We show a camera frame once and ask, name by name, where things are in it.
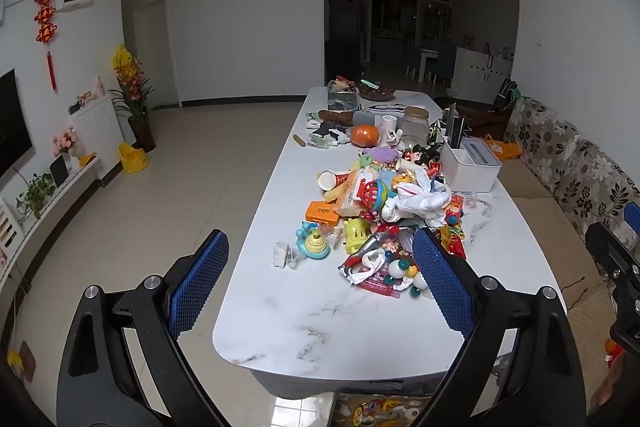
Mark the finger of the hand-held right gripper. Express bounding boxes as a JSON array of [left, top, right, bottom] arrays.
[[585, 222, 640, 280]]

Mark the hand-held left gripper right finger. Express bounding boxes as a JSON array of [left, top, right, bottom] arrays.
[[412, 227, 587, 427]]

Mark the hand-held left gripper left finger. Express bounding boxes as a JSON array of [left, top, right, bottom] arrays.
[[56, 229, 238, 427]]

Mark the red snack wrapper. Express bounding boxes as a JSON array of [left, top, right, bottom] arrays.
[[339, 232, 403, 284]]

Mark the blue cloth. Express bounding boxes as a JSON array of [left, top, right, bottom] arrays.
[[624, 201, 640, 254]]

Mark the beige quilted sofa cover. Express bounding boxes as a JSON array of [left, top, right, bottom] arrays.
[[500, 152, 623, 360]]

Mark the white plastic bag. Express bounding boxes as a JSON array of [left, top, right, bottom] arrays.
[[381, 167, 452, 229]]

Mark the yellow plastic animal toy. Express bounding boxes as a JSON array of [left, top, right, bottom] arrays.
[[344, 217, 369, 254]]

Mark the colourful ball rattle toy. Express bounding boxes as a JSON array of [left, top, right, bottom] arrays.
[[359, 179, 389, 211]]

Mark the pile of colourful small toys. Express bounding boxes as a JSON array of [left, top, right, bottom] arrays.
[[345, 146, 468, 303]]

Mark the white tissue box organizer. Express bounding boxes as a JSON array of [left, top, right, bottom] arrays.
[[440, 138, 503, 193]]

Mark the orange cartoon cloth bag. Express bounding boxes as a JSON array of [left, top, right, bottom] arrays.
[[481, 134, 524, 160]]

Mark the orange flat box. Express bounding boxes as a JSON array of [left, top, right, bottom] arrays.
[[306, 200, 339, 224]]

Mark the cardboard box with toys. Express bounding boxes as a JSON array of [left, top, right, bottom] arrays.
[[331, 391, 437, 427]]

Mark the purple plush toy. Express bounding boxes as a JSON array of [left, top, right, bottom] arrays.
[[361, 146, 399, 164]]

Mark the yellow potty chair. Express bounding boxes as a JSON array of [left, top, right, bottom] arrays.
[[118, 142, 150, 174]]

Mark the white paper cup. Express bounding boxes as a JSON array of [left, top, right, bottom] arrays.
[[316, 170, 347, 192]]

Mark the black upright box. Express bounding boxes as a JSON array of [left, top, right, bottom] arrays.
[[448, 103, 467, 148]]

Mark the clear glass jar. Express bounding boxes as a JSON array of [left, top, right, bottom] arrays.
[[401, 106, 431, 147]]

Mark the white mug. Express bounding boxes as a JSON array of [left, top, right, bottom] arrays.
[[375, 114, 399, 142]]

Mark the white television stand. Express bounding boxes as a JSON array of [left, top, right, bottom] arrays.
[[0, 156, 102, 290]]

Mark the orange round ball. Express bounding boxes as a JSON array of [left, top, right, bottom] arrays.
[[350, 124, 382, 147]]

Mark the dark backpack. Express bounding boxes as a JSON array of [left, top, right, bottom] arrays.
[[492, 78, 521, 112]]

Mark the white radiator cabinet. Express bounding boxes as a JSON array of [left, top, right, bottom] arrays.
[[69, 94, 126, 188]]

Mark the green potted plant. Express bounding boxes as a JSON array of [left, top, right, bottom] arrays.
[[16, 173, 57, 221]]

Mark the brown plush toy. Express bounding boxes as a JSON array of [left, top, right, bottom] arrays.
[[319, 109, 359, 126]]

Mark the pink flower bouquet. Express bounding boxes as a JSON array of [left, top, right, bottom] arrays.
[[52, 128, 81, 170]]

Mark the brown bowl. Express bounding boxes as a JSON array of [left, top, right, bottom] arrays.
[[357, 81, 397, 102]]

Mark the yellow flower plant in vase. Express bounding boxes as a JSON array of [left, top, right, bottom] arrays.
[[108, 45, 157, 153]]

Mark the white sideboard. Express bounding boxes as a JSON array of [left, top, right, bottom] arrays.
[[452, 46, 514, 106]]

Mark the basket of snacks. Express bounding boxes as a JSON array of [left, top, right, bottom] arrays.
[[327, 79, 359, 110]]

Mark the blue dining chair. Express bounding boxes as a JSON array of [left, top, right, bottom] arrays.
[[406, 42, 457, 84]]

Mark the white door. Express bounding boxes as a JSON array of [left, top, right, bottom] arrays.
[[132, 0, 182, 108]]

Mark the black television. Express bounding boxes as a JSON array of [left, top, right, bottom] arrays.
[[0, 69, 34, 180]]

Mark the snail stacking ring toy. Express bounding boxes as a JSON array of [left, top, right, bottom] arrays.
[[295, 227, 332, 261]]

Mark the black tablet frame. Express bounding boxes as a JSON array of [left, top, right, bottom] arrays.
[[48, 155, 71, 188]]

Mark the red knot wall hanging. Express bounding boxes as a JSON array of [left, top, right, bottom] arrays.
[[34, 0, 59, 93]]

